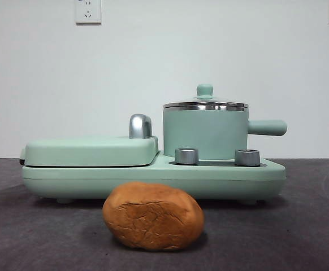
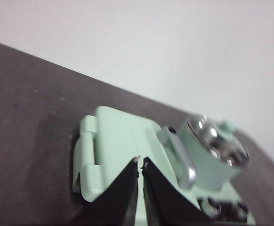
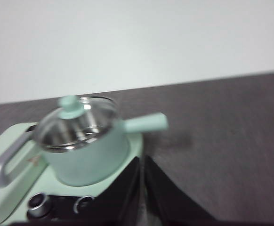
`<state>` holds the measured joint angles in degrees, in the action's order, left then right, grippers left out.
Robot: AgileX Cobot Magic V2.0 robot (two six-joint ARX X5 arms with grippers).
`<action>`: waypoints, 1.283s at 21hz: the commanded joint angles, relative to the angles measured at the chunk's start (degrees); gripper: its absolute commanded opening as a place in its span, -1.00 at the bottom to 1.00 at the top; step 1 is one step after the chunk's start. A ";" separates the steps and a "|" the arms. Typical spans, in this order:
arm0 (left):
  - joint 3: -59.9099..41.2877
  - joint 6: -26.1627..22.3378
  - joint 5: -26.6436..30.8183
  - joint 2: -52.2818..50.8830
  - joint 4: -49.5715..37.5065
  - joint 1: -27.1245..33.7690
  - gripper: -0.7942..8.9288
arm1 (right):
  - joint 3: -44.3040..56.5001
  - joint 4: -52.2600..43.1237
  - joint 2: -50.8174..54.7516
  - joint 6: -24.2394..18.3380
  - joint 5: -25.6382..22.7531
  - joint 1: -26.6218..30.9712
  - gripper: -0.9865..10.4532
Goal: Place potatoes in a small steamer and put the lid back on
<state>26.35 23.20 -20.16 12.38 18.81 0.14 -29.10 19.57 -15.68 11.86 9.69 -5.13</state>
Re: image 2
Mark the mint green steamer pot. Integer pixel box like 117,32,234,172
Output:
178,115,250,192

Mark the mint green breakfast maker base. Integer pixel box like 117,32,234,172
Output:
72,115,257,226

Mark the glass pot lid green knob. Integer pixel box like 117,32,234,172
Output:
186,114,250,167

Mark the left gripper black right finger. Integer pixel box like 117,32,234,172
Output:
141,157,203,226

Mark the green griddle lid chrome handle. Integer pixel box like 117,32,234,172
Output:
79,105,197,203

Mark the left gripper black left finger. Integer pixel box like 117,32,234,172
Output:
68,157,139,226

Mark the chrome control knob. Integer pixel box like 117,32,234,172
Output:
206,199,222,214

